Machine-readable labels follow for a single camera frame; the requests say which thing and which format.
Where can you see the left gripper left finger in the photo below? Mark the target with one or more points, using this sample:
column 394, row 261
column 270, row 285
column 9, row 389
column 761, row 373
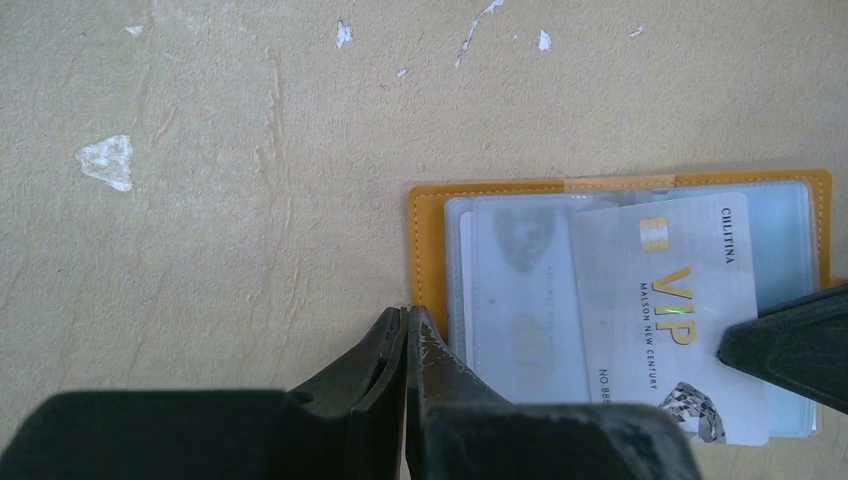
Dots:
column 345, row 422

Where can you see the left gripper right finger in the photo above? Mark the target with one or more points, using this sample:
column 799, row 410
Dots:
column 459, row 428

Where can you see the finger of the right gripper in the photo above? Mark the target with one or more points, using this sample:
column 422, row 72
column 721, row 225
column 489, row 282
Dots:
column 800, row 346

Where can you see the white credit card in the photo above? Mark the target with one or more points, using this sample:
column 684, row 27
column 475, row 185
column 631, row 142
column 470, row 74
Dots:
column 520, row 305

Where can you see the yellow leather card holder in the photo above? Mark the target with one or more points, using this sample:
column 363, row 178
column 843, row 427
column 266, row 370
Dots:
column 789, row 224

